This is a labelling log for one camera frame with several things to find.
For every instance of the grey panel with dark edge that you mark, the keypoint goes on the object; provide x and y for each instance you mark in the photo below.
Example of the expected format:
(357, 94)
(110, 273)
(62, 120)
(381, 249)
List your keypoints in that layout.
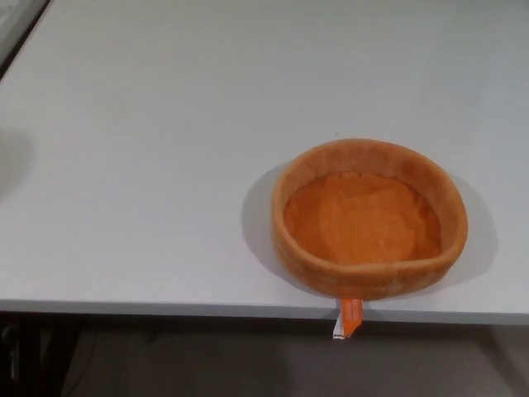
(9, 25)

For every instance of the orange plush plate with tag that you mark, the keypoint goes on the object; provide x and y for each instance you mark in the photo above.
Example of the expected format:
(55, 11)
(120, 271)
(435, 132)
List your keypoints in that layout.
(363, 223)

